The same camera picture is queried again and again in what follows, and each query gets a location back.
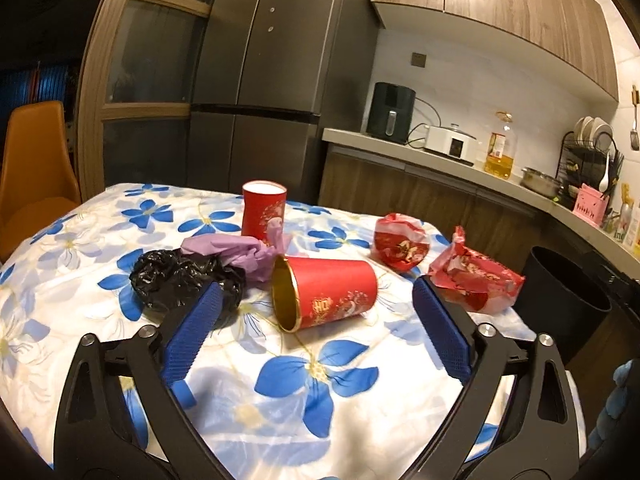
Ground stainless steel basin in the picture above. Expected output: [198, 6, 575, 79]
[521, 166, 564, 199]

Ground beige kitchen counter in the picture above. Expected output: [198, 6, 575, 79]
[322, 127, 640, 282]

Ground black round trash bin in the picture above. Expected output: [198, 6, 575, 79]
[515, 245, 614, 367]

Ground red and white wrapper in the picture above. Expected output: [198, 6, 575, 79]
[427, 225, 527, 314]

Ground black air fryer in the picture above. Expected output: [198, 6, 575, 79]
[366, 81, 417, 145]

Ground red paper cup gold inside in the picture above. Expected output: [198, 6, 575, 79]
[270, 255, 379, 334]

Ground red wrapper ball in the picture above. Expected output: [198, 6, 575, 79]
[373, 212, 429, 272]

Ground blue floral tablecloth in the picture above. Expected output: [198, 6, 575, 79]
[0, 182, 539, 480]

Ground blue nitrile glove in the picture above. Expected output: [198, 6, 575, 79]
[587, 360, 640, 454]

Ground dark steel refrigerator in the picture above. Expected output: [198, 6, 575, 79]
[190, 0, 382, 207]

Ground cooking oil bottle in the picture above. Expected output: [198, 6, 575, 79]
[483, 111, 516, 180]

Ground wooden cabinets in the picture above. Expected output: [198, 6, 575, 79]
[317, 142, 640, 362]
[370, 0, 621, 104]

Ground black plastic bag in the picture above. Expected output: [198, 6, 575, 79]
[130, 249, 247, 330]

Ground wooden lower cabinets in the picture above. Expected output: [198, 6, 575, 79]
[317, 142, 640, 362]

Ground wood framed glass door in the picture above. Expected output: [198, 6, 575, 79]
[75, 0, 232, 202]

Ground hanging slotted spatula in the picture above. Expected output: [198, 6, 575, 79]
[629, 85, 640, 151]

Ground pink utensil holder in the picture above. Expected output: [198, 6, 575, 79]
[572, 183, 611, 226]

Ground orange chair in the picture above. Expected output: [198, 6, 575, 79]
[0, 100, 82, 262]

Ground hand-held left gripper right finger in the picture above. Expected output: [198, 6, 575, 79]
[405, 275, 582, 480]

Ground black dish rack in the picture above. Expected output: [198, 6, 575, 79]
[556, 130, 627, 212]

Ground red paper cup white inside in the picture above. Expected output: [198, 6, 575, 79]
[242, 180, 289, 249]

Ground purple nitrile glove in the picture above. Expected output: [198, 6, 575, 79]
[180, 220, 292, 287]

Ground black power cable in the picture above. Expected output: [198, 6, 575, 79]
[407, 97, 442, 149]

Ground white electric cooker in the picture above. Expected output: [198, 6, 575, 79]
[423, 123, 476, 167]

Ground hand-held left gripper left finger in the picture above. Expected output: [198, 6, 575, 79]
[52, 281, 231, 480]

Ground wooden upper cabinets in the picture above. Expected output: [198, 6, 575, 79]
[370, 0, 621, 104]

